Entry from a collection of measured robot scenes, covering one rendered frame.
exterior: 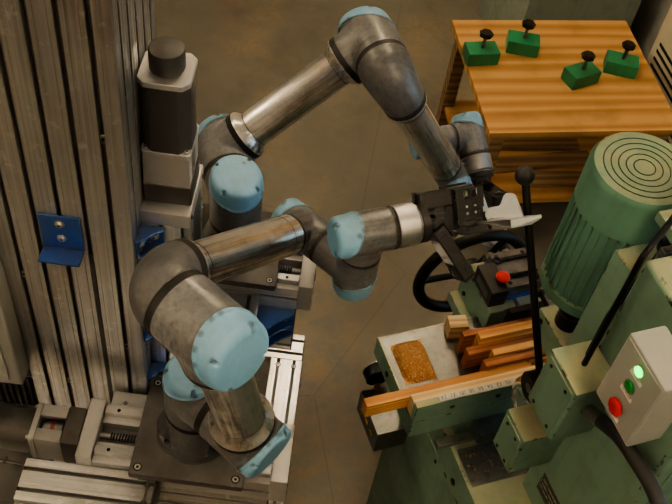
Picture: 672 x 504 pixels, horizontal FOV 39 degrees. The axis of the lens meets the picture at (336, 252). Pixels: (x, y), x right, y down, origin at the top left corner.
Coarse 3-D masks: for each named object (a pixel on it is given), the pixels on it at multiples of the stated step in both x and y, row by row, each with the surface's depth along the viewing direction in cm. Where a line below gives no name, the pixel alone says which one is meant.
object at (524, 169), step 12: (528, 168) 162; (516, 180) 163; (528, 180) 162; (528, 192) 163; (528, 204) 164; (528, 228) 164; (528, 240) 165; (528, 252) 166; (528, 264) 166; (528, 276) 167; (540, 336) 169; (540, 348) 169; (540, 360) 170; (528, 372) 170; (528, 384) 170
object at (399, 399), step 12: (528, 360) 197; (480, 372) 194; (492, 372) 194; (504, 372) 194; (432, 384) 190; (444, 384) 191; (372, 396) 187; (384, 396) 188; (396, 396) 188; (408, 396) 188; (372, 408) 187; (384, 408) 188; (396, 408) 190
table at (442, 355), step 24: (456, 312) 213; (384, 336) 202; (408, 336) 202; (432, 336) 203; (384, 360) 199; (432, 360) 199; (456, 360) 200; (480, 408) 194; (504, 408) 198; (408, 432) 193
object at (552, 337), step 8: (544, 312) 188; (552, 312) 189; (544, 320) 188; (552, 320) 187; (544, 328) 189; (552, 328) 186; (544, 336) 189; (552, 336) 186; (560, 336) 185; (568, 336) 185; (544, 344) 190; (552, 344) 187; (560, 344) 184
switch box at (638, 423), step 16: (640, 336) 135; (656, 336) 135; (624, 352) 137; (640, 352) 134; (656, 352) 134; (624, 368) 138; (656, 368) 132; (608, 384) 143; (656, 384) 131; (624, 400) 140; (640, 400) 136; (656, 400) 132; (624, 416) 140; (640, 416) 136; (656, 416) 136; (624, 432) 141; (640, 432) 139; (656, 432) 141
